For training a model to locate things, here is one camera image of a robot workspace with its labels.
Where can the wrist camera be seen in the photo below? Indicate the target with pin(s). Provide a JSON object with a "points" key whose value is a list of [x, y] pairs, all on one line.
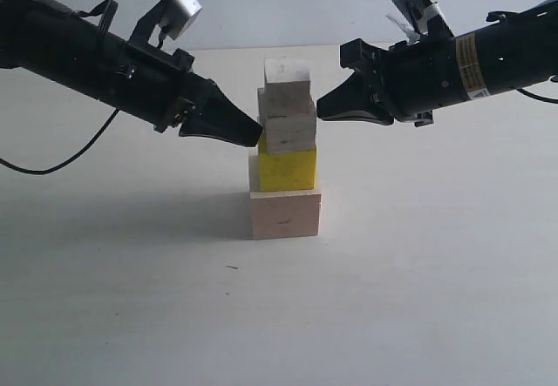
{"points": [[172, 17], [420, 20]]}

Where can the small wooden cube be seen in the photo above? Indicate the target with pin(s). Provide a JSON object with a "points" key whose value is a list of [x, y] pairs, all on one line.
{"points": [[287, 86]]}

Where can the medium wooden cube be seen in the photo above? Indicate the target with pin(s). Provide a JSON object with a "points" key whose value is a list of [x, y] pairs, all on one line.
{"points": [[291, 133]]}

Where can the large wooden cube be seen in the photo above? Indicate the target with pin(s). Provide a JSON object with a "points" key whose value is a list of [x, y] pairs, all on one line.
{"points": [[283, 214]]}

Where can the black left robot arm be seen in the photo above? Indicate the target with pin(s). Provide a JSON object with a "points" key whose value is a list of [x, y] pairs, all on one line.
{"points": [[76, 49]]}

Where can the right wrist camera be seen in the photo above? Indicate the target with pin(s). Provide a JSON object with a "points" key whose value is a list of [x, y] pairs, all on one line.
{"points": [[420, 20]]}

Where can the yellow cube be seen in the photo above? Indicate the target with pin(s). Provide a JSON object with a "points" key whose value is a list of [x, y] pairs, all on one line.
{"points": [[290, 171]]}

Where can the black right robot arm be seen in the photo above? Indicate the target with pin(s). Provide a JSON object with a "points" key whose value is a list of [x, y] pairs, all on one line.
{"points": [[514, 51]]}

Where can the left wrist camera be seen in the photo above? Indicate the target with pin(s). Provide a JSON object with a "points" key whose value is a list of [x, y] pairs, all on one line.
{"points": [[172, 17]]}

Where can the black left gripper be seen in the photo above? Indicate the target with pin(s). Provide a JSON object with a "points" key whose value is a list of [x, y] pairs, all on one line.
{"points": [[162, 89]]}

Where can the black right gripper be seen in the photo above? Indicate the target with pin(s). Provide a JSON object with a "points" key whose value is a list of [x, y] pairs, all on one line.
{"points": [[402, 83]]}

